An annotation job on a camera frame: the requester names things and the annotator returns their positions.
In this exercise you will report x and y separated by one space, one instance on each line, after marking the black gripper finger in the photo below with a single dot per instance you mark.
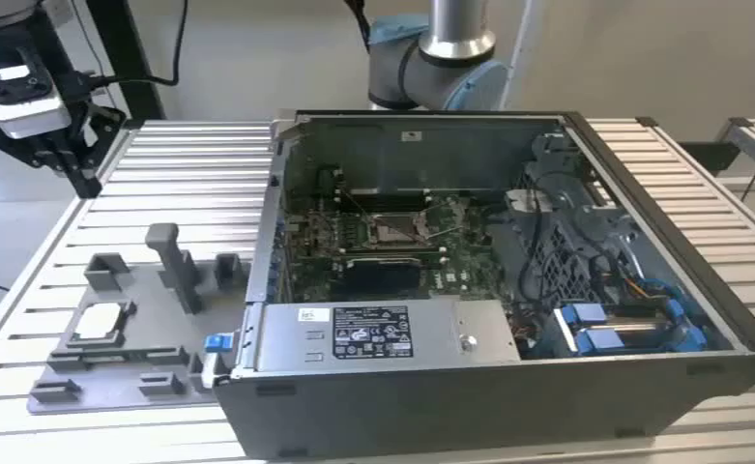
4 137
87 169

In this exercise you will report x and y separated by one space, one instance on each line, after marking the CPU chip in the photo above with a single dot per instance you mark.
98 323

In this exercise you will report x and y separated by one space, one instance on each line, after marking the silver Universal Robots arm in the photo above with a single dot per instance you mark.
415 67

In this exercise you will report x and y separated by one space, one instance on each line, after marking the CPU socket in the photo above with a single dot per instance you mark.
393 232

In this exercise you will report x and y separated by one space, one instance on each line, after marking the black expansion slot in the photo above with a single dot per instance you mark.
390 250

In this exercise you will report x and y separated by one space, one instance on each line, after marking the grey parts rack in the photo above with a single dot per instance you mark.
151 299

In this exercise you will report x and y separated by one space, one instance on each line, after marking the blue case latch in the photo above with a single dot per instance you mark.
217 343

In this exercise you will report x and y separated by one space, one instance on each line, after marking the silver power supply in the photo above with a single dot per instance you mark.
287 338

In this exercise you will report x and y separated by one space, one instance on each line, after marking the white case sticker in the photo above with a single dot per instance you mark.
410 136

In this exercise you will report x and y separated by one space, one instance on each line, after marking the black power supply label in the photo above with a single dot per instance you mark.
371 331

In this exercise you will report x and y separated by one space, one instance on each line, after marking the green motherboard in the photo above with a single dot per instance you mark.
467 261

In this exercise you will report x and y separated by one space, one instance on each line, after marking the open black PC case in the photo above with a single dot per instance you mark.
415 411

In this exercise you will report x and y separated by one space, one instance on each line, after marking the grey metal drive cage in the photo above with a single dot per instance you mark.
565 203

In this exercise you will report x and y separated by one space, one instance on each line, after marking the hard disk in blue carrier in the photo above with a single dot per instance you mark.
599 340
581 313

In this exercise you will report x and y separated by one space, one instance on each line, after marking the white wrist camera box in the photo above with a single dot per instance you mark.
29 116

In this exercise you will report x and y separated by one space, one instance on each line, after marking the black frame post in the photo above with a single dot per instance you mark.
129 63

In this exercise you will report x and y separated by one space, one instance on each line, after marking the black bracket block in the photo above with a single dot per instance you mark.
709 157

